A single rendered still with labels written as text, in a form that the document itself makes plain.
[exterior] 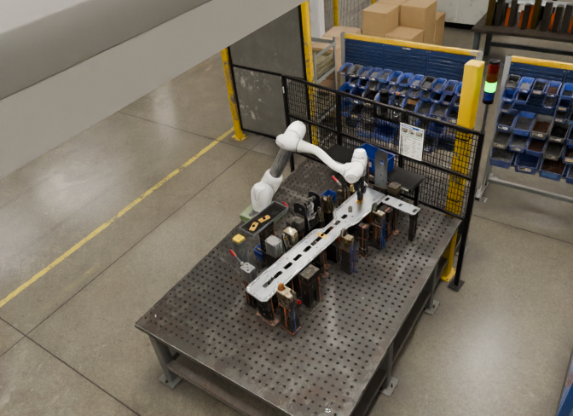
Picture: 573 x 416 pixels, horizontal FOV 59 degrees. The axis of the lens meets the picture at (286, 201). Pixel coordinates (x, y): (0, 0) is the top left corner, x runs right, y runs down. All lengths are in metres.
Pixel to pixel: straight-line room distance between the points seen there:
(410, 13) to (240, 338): 5.71
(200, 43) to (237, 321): 3.07
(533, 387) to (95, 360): 3.40
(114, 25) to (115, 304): 4.52
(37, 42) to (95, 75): 0.07
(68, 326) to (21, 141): 4.53
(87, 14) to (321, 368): 2.95
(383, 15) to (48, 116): 7.27
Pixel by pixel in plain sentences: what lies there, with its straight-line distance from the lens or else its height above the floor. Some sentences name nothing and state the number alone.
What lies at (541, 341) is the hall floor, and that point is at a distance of 4.53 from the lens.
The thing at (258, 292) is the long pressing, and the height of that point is 1.00.
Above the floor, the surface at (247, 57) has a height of 1.19.
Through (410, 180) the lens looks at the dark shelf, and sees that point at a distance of 4.12.
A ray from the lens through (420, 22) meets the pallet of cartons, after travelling 7.91.
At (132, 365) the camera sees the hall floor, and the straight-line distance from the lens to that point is 4.48.
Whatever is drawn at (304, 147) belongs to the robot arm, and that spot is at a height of 1.47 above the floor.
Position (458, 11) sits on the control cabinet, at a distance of 10.06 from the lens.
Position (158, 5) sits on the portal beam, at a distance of 0.56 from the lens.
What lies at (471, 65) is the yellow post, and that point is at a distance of 3.65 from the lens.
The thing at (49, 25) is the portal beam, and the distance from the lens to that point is 0.49.
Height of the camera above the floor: 3.45
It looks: 38 degrees down
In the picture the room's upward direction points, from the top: 7 degrees counter-clockwise
